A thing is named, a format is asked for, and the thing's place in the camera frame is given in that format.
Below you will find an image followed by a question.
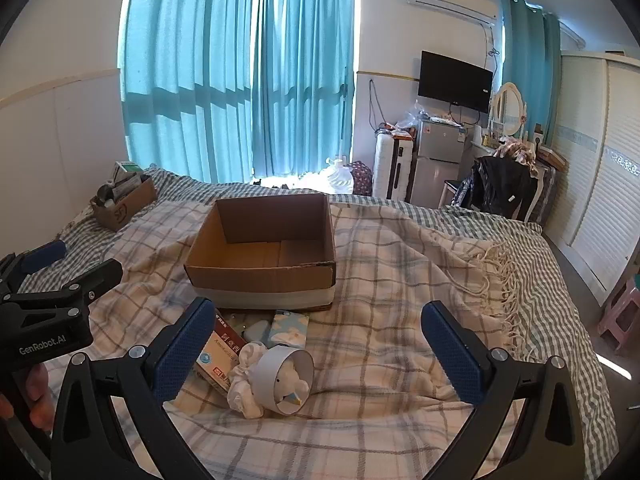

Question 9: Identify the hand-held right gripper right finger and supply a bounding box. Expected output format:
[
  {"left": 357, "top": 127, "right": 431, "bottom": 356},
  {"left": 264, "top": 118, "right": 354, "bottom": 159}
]
[{"left": 420, "top": 301, "right": 587, "bottom": 480}]

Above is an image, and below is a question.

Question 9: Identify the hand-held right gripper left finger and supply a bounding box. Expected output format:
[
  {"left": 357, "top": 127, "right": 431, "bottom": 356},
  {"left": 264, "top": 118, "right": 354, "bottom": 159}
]
[{"left": 50, "top": 296, "right": 217, "bottom": 480}]

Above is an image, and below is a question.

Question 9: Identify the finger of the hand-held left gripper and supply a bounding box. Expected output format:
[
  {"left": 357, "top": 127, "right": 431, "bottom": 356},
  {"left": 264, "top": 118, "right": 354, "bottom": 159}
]
[
  {"left": 0, "top": 259, "right": 123, "bottom": 319},
  {"left": 0, "top": 240, "right": 67, "bottom": 301}
]

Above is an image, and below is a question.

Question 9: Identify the red and white medicine box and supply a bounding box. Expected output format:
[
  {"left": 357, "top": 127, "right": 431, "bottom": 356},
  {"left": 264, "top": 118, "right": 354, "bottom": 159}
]
[{"left": 192, "top": 310, "right": 248, "bottom": 401}]

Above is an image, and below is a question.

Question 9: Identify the white paper ring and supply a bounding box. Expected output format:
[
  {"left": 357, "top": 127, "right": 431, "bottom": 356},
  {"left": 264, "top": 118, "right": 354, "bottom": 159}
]
[{"left": 252, "top": 344, "right": 315, "bottom": 416}]

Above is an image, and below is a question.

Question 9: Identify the large cardboard box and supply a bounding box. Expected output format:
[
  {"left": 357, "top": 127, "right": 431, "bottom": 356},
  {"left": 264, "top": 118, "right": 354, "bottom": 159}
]
[{"left": 184, "top": 192, "right": 337, "bottom": 311}]

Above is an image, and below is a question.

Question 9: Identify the blue cloud-print tissue pack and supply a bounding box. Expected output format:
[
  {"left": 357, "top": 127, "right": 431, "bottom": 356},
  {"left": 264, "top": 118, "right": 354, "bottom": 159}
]
[{"left": 270, "top": 310, "right": 310, "bottom": 350}]

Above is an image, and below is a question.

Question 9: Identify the person's left hand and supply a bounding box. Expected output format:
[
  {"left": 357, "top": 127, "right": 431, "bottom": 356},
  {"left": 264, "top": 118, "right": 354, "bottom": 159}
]
[{"left": 0, "top": 361, "right": 55, "bottom": 429}]

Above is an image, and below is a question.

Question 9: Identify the small cardboard box with clutter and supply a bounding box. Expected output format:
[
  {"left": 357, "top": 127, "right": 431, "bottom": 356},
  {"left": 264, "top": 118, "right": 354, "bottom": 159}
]
[{"left": 90, "top": 172, "right": 158, "bottom": 233}]

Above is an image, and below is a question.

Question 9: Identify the green and white carton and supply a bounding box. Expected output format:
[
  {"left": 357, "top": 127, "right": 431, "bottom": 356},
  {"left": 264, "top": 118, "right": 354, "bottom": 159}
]
[{"left": 112, "top": 161, "right": 146, "bottom": 186}]

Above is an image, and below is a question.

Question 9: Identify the white chair with dark seat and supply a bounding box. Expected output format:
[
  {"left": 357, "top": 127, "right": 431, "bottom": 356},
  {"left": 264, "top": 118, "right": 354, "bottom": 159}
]
[{"left": 439, "top": 177, "right": 471, "bottom": 208}]

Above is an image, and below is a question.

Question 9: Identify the black jacket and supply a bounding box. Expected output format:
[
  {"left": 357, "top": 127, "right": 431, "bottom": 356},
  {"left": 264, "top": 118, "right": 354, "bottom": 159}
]
[{"left": 470, "top": 155, "right": 538, "bottom": 221}]

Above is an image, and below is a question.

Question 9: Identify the pink plastic stool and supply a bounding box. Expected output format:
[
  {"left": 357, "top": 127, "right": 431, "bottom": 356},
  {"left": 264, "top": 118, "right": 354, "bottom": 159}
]
[{"left": 597, "top": 275, "right": 640, "bottom": 356}]

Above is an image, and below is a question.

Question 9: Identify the silver small fridge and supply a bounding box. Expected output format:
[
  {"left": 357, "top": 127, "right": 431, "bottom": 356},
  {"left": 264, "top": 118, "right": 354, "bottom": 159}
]
[{"left": 410, "top": 119, "right": 468, "bottom": 208}]

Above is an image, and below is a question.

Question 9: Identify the white suitcase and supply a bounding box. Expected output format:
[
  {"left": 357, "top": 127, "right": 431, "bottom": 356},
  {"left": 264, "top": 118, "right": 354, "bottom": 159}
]
[{"left": 371, "top": 132, "right": 417, "bottom": 203}]

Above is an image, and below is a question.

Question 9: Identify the dark floral bag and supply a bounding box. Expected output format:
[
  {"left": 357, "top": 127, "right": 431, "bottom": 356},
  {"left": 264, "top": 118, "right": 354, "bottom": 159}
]
[{"left": 350, "top": 160, "right": 375, "bottom": 197}]

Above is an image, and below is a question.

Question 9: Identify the clear water jug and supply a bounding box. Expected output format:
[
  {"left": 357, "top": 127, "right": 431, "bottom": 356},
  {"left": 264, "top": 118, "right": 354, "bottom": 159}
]
[{"left": 320, "top": 157, "right": 356, "bottom": 195}]

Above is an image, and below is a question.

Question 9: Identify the floral cloth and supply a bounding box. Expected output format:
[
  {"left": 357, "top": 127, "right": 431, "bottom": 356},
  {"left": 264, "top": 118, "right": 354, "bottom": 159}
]
[{"left": 495, "top": 137, "right": 538, "bottom": 166}]

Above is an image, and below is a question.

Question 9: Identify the brown flat box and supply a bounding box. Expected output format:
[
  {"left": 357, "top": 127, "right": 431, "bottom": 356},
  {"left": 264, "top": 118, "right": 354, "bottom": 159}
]
[{"left": 535, "top": 147, "right": 568, "bottom": 171}]

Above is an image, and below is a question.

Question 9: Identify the wide teal curtain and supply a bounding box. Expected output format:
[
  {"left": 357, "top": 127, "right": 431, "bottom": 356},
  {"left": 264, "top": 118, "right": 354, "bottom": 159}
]
[{"left": 120, "top": 0, "right": 261, "bottom": 183}]

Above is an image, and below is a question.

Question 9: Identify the clear plastic bag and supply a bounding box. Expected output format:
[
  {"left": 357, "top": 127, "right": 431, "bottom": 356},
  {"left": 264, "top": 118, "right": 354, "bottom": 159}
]
[{"left": 397, "top": 100, "right": 427, "bottom": 133}]

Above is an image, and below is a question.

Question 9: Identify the white louvred wardrobe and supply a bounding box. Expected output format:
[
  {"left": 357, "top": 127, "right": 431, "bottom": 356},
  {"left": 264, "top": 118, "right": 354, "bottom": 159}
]
[{"left": 542, "top": 50, "right": 640, "bottom": 293}]

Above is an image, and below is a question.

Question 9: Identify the white oval mirror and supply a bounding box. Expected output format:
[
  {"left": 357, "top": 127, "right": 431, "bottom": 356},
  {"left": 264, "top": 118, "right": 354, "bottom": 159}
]
[{"left": 490, "top": 81, "right": 528, "bottom": 141}]

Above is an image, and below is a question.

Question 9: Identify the narrow teal curtain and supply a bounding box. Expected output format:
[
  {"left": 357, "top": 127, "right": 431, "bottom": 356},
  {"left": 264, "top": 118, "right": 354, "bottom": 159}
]
[{"left": 250, "top": 0, "right": 357, "bottom": 178}]

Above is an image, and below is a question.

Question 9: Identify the teal curtain with eyelets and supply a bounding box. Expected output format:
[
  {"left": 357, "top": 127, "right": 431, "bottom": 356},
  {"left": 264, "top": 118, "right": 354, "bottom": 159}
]
[{"left": 502, "top": 0, "right": 563, "bottom": 148}]

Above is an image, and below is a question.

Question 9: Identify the hanging wall cable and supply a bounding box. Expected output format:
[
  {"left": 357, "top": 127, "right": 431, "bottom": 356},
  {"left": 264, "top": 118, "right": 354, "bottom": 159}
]
[{"left": 368, "top": 79, "right": 382, "bottom": 133}]

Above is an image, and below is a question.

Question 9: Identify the black wall television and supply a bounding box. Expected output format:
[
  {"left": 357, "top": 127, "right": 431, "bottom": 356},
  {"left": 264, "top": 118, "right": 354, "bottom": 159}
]
[{"left": 417, "top": 50, "right": 494, "bottom": 114}]

